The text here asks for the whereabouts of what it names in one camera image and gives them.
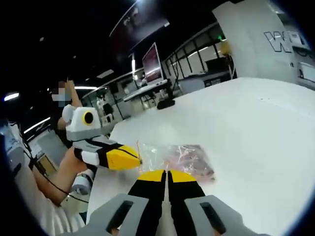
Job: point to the clear resealable bag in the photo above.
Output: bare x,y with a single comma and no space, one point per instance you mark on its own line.
179,157

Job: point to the person's left hand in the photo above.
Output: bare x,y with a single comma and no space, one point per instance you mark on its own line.
77,163

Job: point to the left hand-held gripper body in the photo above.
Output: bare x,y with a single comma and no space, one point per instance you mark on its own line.
78,125

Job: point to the grey lettered partition panel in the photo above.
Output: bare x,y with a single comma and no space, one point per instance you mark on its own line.
248,44

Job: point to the hanging dark display screen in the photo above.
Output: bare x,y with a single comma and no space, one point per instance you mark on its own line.
142,22

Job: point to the person's white shirt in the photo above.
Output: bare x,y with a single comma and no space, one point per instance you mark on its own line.
49,216

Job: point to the glass office partition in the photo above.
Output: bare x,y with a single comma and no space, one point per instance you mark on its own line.
197,54

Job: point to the white grey object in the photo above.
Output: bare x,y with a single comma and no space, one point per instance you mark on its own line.
82,183

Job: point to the person's right hand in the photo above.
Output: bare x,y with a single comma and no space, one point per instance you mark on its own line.
167,223

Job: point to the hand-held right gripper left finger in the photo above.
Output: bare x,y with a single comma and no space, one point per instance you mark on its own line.
147,191

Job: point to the computer monitor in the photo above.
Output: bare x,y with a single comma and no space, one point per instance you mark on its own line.
153,64

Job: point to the yellow round object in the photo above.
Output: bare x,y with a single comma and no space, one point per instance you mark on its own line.
225,48

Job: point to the background desk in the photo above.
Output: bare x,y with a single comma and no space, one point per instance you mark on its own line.
145,89

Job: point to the small black object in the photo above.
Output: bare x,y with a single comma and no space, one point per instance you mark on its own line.
166,104

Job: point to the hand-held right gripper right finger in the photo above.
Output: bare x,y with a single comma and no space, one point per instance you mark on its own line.
184,191

